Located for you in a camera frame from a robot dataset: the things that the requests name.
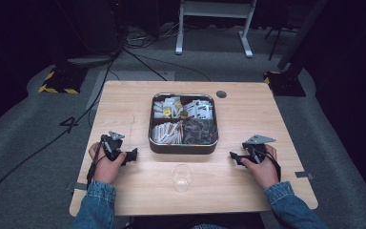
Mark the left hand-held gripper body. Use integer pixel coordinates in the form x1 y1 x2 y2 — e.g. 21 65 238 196
100 131 129 162

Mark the square metal compartment box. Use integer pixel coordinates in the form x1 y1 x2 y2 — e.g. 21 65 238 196
148 92 219 156

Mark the long black floor cable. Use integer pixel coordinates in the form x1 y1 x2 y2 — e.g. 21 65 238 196
0 52 122 223

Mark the pile of white tea bags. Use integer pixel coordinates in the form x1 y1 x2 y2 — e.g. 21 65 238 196
152 96 184 119

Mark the dark slanted stand pole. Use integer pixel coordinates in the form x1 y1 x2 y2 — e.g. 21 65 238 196
277 0 331 72

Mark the yellow-black striped stand base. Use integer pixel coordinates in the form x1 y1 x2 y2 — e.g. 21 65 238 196
38 64 89 95
263 70 307 97

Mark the pile of white printed sachets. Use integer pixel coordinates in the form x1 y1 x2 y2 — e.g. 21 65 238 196
183 99 214 120

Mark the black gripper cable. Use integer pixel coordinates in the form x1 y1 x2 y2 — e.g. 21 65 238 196
86 142 105 189
259 150 282 183

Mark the row of paper-wrapped wooden stirrers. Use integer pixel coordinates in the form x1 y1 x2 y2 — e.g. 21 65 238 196
151 121 185 145

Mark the white metal stand frame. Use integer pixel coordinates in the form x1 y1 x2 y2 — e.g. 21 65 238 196
174 0 258 59

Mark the pile of dark clear packets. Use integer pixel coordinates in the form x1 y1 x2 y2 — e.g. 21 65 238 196
183 118 218 146

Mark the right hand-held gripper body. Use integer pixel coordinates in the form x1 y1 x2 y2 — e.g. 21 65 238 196
241 135 276 164

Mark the clear plastic cup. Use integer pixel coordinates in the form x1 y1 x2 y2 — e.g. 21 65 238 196
171 163 194 194

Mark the grey tape strip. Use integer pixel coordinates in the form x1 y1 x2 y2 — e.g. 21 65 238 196
295 171 315 181
66 181 88 192

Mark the person's left hand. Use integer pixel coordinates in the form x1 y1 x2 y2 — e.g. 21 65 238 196
89 141 128 185

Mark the dark equipment cabinet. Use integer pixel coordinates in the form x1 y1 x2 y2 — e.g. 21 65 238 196
56 0 129 65

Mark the person's right hand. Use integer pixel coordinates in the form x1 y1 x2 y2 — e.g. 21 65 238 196
241 144 280 190

